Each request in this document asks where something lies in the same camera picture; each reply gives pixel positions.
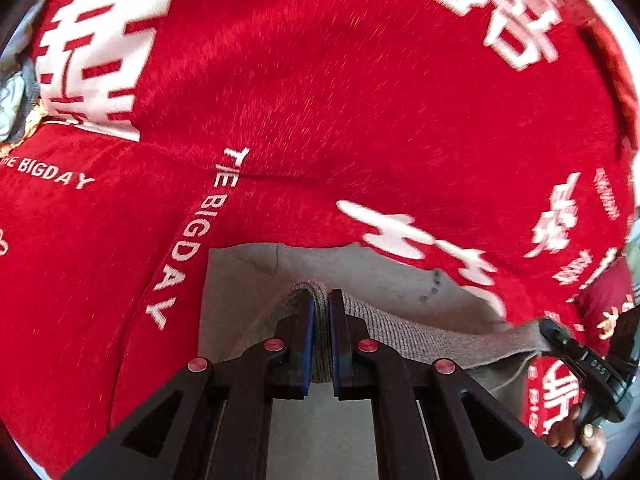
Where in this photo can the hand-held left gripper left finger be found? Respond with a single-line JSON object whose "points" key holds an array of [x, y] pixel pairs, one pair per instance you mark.
{"points": [[300, 350]]}

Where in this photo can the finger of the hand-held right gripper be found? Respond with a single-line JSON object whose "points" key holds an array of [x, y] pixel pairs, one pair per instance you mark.
{"points": [[575, 355]]}

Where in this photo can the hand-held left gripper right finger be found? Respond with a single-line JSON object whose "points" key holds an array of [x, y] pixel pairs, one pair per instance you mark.
{"points": [[341, 355]]}

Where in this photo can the grey knit sweater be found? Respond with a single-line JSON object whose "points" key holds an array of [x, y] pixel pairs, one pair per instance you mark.
{"points": [[380, 285]]}

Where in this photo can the person's right hand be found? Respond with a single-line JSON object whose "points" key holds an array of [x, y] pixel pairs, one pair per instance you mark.
{"points": [[592, 452]]}

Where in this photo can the dark red printed pillow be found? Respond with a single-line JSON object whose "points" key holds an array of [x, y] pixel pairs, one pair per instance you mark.
{"points": [[607, 295]]}

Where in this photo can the red printed blanket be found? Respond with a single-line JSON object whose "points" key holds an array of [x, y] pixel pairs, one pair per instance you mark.
{"points": [[300, 110]]}

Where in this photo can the light blue crumpled cloth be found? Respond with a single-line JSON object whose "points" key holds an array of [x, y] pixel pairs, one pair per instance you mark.
{"points": [[15, 95]]}

